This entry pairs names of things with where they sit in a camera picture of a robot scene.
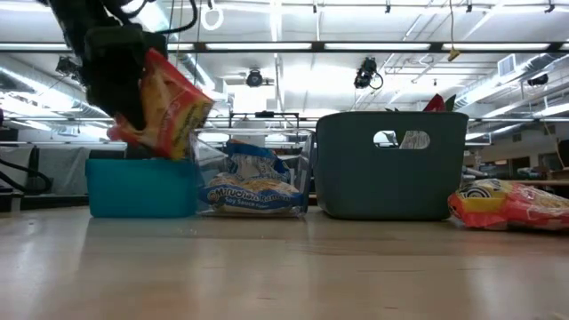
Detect round black ceiling camera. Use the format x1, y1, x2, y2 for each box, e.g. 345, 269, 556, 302
245, 68, 265, 89

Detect clear plastic bin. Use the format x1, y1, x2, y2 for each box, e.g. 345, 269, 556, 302
188, 127, 316, 220

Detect teal plastic bin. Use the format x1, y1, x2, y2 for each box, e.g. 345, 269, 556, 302
84, 157, 200, 220

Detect black ceiling camera with cable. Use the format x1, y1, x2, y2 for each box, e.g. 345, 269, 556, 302
353, 56, 385, 91

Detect black background hose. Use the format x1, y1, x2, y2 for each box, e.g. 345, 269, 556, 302
0, 156, 54, 197

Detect yellow hook on cable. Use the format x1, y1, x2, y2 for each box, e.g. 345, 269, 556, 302
445, 0, 462, 63

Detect orange chicken ramen packet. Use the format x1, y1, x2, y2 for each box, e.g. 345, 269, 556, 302
106, 47, 216, 162
446, 178, 569, 233

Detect white hanging ring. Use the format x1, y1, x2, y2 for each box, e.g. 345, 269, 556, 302
200, 3, 225, 32

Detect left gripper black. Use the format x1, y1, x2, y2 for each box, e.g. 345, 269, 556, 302
82, 24, 168, 131

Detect dark green plastic bin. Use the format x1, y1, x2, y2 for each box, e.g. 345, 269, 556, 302
313, 110, 470, 222

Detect black overhead light bar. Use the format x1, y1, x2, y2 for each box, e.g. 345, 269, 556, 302
0, 41, 569, 54

